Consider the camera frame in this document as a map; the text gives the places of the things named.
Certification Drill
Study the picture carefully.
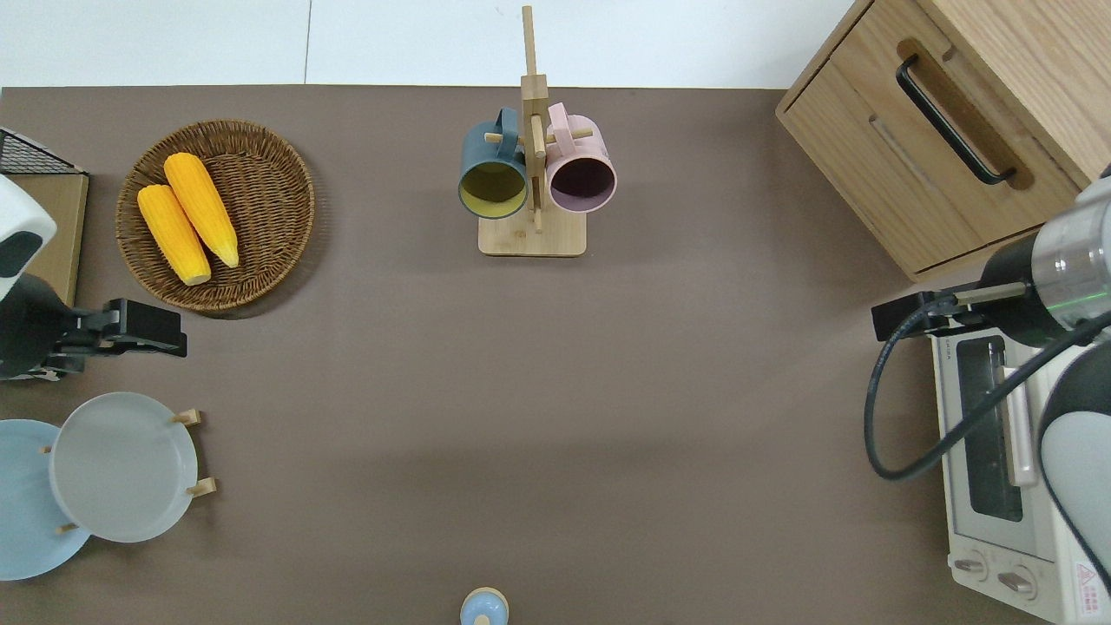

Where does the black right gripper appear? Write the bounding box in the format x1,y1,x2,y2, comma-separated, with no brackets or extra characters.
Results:
871,233,1057,350

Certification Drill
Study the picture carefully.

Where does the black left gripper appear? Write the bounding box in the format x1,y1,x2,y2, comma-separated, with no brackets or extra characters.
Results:
0,273,189,383

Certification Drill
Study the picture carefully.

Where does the gray plate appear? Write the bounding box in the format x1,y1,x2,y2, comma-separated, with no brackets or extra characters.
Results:
49,391,200,544

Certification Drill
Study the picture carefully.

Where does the wooden plate rack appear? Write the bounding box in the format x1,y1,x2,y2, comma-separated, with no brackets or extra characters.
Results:
38,408,219,536

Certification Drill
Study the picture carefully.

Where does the light blue plate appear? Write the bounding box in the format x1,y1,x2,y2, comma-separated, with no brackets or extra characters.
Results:
0,418,93,582

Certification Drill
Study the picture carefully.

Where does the yellow corn cob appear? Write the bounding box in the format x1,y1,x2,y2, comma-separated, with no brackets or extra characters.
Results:
136,183,213,287
163,152,240,269

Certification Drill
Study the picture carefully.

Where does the brown wicker basket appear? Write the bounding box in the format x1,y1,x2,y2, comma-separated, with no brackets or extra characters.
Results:
115,119,316,314

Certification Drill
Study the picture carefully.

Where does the wooden drawer cabinet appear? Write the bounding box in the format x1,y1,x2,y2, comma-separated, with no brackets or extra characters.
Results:
774,0,1111,284

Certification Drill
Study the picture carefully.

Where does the white toaster oven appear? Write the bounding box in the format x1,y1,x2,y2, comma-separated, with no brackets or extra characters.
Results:
927,332,1111,625

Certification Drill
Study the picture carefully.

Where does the pink mug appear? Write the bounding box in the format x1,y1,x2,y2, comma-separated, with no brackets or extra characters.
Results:
544,102,619,215

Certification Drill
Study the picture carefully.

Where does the brown table mat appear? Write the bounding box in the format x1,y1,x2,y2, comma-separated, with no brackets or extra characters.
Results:
0,83,1055,625

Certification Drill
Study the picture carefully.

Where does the dark teal mug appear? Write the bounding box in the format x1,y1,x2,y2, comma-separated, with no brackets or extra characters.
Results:
457,106,531,220

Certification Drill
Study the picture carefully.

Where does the wooden mug tree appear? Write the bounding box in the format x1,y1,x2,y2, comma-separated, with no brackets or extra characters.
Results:
477,4,596,259

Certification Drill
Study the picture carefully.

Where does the small blue wooden knob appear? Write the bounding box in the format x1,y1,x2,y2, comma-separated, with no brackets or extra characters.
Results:
459,587,510,625

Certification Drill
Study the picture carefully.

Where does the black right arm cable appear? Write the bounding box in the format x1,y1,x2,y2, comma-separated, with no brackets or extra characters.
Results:
863,293,1111,484

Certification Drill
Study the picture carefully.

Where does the wire shelf with wooden boards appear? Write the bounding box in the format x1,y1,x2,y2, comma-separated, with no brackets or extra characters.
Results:
0,126,90,306

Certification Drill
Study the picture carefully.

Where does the black cabinet handle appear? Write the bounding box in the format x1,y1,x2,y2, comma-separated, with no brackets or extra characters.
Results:
895,54,1017,187

